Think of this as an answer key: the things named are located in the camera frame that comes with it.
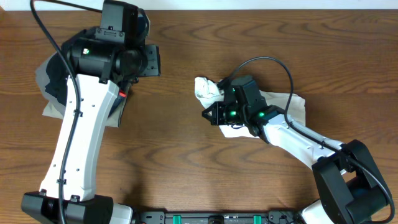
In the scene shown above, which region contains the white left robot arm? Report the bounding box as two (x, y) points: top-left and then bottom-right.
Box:
(21, 28), (160, 223)

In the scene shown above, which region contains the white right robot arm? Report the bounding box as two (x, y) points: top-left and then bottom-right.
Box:
(201, 101), (395, 223)

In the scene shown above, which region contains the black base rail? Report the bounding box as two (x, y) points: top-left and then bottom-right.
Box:
(131, 210), (305, 224)

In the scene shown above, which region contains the white robot print t-shirt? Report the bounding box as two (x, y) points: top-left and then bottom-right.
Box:
(195, 77), (306, 138)

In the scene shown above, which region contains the black folded shirt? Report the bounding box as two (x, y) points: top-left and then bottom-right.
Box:
(44, 30), (129, 116)

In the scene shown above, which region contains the light grey folded cloth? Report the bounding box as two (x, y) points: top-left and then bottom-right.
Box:
(35, 53), (65, 119)

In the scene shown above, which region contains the red and grey tag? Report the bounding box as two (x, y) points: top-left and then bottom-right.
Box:
(119, 90), (127, 98)

